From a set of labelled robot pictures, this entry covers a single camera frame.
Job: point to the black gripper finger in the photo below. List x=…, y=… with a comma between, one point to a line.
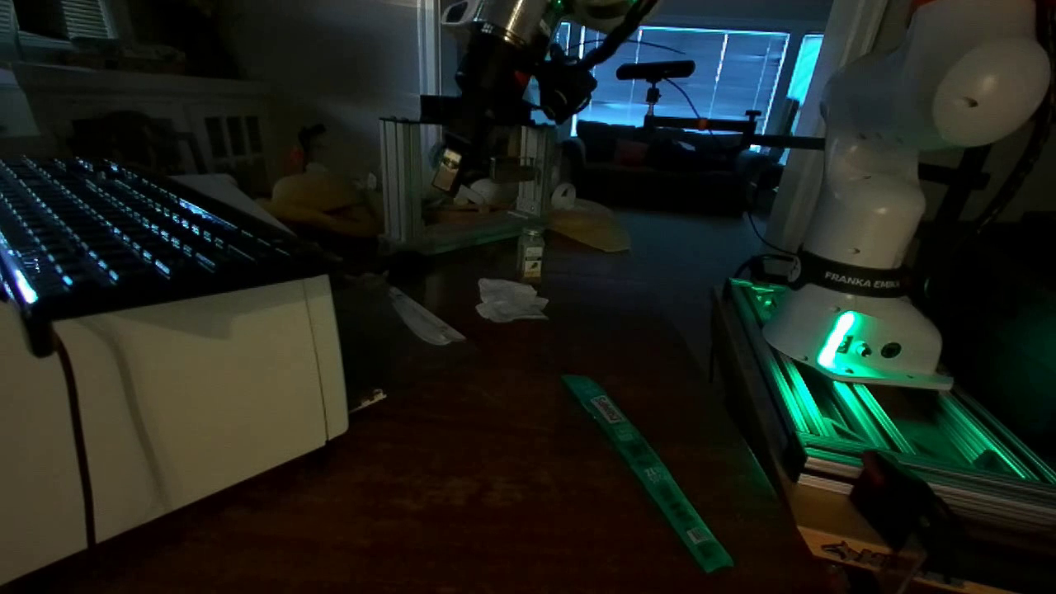
x=444, y=169
x=477, y=164

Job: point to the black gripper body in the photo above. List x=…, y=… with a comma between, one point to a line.
x=496, y=88

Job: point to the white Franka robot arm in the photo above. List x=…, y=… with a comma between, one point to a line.
x=879, y=201

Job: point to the white toaster oven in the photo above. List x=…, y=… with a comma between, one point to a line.
x=198, y=408

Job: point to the small glass jar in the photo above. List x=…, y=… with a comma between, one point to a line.
x=532, y=256

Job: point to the orange yellow object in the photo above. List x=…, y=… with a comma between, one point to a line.
x=318, y=204

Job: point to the pale crumpled bag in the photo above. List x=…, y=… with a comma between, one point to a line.
x=594, y=227

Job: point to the white crumpled tissue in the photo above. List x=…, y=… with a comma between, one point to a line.
x=512, y=300

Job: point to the dark sofa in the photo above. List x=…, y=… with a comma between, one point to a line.
x=660, y=169

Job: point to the large glass window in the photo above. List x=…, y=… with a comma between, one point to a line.
x=727, y=70

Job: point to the white cabinet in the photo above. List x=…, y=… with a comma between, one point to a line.
x=168, y=110

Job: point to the black keyboard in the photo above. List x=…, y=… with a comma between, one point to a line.
x=110, y=232

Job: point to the cardboard box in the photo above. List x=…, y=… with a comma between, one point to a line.
x=847, y=549

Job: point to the aluminium profile frame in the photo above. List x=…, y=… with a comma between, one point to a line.
x=399, y=176

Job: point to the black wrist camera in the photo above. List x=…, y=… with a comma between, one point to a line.
x=567, y=88

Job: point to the black bar camera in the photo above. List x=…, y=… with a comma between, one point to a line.
x=656, y=70

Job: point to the black camera stand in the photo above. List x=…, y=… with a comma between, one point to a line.
x=715, y=132

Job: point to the aluminium robot base mount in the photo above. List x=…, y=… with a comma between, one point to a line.
x=879, y=424

